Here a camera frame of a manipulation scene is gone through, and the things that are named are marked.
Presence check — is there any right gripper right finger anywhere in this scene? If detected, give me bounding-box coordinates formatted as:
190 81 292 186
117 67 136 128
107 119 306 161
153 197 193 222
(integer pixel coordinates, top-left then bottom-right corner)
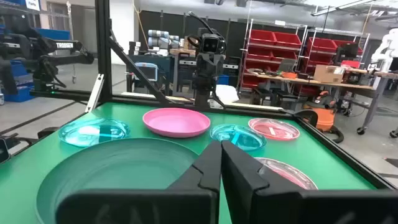
221 139 398 224

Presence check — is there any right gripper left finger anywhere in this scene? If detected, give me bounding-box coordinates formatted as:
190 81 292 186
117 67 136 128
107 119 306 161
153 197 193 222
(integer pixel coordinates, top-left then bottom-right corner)
55 139 223 224

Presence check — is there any clear red plastic plate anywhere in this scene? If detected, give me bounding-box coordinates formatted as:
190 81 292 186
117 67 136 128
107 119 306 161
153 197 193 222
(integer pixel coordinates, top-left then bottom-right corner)
248 118 301 141
254 157 318 190

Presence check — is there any small clear blue plate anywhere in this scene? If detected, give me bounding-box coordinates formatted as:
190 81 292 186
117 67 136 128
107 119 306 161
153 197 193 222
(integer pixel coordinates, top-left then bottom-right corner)
210 124 267 152

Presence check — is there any pink plastic plate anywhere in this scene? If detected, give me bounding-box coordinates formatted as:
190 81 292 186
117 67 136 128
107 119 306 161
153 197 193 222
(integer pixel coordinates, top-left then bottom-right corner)
142 107 211 139

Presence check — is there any large green plastic plate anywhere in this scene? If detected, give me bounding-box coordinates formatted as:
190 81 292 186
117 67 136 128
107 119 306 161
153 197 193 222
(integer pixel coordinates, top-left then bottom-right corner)
35 138 200 224

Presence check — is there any large clear blue plate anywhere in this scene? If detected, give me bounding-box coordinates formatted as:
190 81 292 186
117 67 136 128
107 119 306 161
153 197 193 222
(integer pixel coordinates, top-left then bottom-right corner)
58 117 131 148

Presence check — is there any white bag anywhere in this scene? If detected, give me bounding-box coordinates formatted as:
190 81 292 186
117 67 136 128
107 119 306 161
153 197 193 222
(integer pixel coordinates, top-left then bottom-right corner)
216 84 240 104

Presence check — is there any red storage bin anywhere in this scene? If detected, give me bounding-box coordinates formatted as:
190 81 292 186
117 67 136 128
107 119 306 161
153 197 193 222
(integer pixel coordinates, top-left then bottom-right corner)
307 37 338 52
273 31 302 49
332 39 364 56
249 29 277 45

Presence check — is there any metal shelf rack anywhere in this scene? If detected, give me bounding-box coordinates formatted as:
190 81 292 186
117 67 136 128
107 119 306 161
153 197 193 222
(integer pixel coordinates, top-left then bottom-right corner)
238 18 308 95
298 27 371 94

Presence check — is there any blue-rimmed teach pendant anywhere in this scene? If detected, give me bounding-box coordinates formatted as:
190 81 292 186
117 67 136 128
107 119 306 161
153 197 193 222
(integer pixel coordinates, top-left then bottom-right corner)
134 62 159 83

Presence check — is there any wooden workbench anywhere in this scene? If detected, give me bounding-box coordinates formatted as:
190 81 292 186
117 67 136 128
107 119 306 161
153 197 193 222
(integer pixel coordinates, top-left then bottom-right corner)
245 70 398 135

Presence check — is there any orange shop vacuum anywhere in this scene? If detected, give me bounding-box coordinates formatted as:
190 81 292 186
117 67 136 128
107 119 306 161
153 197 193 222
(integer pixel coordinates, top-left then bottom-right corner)
303 93 345 144

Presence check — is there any silver aluminium bar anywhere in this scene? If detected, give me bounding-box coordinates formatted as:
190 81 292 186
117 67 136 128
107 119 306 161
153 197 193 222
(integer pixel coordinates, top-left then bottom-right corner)
85 73 105 113

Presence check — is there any cardboard box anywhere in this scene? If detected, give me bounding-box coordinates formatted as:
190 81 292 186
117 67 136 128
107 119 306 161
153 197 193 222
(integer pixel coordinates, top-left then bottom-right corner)
313 64 346 84

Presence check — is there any black monitor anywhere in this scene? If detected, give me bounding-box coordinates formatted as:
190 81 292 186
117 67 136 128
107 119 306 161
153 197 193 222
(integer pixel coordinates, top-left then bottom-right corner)
336 42 359 59

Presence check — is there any blue storage bin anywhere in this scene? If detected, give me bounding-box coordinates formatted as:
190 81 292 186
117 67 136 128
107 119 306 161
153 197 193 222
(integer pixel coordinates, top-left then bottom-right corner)
2 83 35 103
35 27 71 41

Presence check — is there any white humanoid robot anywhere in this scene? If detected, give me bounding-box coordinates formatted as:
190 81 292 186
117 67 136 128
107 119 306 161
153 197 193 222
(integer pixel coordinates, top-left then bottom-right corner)
371 27 398 73

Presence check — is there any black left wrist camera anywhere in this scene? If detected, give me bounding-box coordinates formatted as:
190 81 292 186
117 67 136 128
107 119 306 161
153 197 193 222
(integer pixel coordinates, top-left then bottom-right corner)
199 32 221 55

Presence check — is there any black diagonal frame brace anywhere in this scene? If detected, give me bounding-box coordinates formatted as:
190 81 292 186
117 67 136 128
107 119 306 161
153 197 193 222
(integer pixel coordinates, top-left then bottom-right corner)
107 29 171 106

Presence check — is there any black table edge frame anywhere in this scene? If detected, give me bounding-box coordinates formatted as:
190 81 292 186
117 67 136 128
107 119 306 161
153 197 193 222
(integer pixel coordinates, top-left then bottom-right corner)
29 89 397 190

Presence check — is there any black upright frame post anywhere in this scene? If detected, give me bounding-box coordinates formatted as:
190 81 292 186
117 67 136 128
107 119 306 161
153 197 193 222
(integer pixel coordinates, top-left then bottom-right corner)
95 0 113 103

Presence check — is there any small black camera box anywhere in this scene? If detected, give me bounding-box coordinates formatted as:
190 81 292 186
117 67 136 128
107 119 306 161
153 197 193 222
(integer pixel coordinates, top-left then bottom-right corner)
0 136 11 164

